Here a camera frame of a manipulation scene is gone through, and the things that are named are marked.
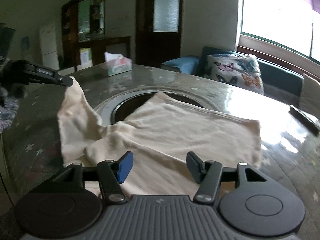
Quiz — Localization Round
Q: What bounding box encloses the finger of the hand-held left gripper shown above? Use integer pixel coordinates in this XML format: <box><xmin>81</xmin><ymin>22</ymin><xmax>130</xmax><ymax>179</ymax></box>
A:
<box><xmin>26</xmin><ymin>64</ymin><xmax>74</xmax><ymax>87</ymax></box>

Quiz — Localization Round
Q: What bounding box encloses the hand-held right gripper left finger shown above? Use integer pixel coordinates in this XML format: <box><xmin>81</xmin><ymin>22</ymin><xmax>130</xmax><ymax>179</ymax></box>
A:
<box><xmin>50</xmin><ymin>151</ymin><xmax>134</xmax><ymax>203</ymax></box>

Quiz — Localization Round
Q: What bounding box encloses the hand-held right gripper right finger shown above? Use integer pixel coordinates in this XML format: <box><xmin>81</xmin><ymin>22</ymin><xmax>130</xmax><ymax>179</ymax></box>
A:
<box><xmin>186</xmin><ymin>152</ymin><xmax>269</xmax><ymax>204</ymax></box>

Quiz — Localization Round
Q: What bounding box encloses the cream shirt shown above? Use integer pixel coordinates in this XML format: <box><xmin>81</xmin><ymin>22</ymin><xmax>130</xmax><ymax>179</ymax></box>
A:
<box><xmin>57</xmin><ymin>76</ymin><xmax>263</xmax><ymax>198</ymax></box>

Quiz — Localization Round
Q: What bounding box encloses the person's left forearm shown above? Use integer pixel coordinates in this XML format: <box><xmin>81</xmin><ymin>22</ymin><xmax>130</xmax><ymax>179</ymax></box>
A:
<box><xmin>0</xmin><ymin>85</ymin><xmax>20</xmax><ymax>132</ymax></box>

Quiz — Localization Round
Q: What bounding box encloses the white refrigerator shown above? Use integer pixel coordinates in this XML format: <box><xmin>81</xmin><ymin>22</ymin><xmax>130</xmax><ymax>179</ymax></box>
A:
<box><xmin>39</xmin><ymin>23</ymin><xmax>60</xmax><ymax>70</ymax></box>

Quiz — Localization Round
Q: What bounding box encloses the dark wooden cabinet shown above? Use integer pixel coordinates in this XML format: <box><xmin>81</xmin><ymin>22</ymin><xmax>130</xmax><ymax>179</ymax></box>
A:
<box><xmin>61</xmin><ymin>0</ymin><xmax>132</xmax><ymax>72</ymax></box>

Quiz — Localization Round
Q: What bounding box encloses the round black induction cooktop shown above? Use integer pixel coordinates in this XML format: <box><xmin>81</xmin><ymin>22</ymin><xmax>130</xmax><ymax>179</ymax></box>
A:
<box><xmin>114</xmin><ymin>92</ymin><xmax>208</xmax><ymax>124</ymax></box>

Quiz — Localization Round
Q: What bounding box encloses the tissue box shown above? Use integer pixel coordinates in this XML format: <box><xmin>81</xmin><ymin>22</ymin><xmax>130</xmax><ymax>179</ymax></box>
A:
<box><xmin>104</xmin><ymin>52</ymin><xmax>132</xmax><ymax>77</ymax></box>

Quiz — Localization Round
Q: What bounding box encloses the dark door with frosted glass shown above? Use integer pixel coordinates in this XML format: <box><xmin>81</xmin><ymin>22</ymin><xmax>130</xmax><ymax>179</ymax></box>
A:
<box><xmin>136</xmin><ymin>0</ymin><xmax>184</xmax><ymax>67</ymax></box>

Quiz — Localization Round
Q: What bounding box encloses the butterfly print pillow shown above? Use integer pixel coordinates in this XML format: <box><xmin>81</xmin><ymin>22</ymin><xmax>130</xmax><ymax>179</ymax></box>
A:
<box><xmin>203</xmin><ymin>54</ymin><xmax>265</xmax><ymax>95</ymax></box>

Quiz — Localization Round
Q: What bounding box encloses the blue cushion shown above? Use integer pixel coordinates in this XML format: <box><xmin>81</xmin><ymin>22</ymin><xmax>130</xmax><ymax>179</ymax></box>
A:
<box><xmin>162</xmin><ymin>56</ymin><xmax>200</xmax><ymax>75</ymax></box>

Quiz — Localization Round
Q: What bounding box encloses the black remote control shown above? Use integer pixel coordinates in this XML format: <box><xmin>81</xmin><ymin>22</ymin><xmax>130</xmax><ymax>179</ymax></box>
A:
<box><xmin>289</xmin><ymin>105</ymin><xmax>320</xmax><ymax>133</ymax></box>

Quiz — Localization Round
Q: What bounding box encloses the teal sofa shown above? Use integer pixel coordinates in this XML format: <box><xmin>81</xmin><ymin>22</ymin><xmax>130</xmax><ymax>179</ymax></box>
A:
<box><xmin>160</xmin><ymin>46</ymin><xmax>320</xmax><ymax>98</ymax></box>

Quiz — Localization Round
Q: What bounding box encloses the beige pillow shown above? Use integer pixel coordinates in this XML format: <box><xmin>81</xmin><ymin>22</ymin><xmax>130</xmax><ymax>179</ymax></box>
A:
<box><xmin>299</xmin><ymin>73</ymin><xmax>320</xmax><ymax>113</ymax></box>

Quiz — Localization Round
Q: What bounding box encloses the window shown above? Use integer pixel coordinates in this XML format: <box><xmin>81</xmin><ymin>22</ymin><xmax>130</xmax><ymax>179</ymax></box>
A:
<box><xmin>240</xmin><ymin>0</ymin><xmax>320</xmax><ymax>64</ymax></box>

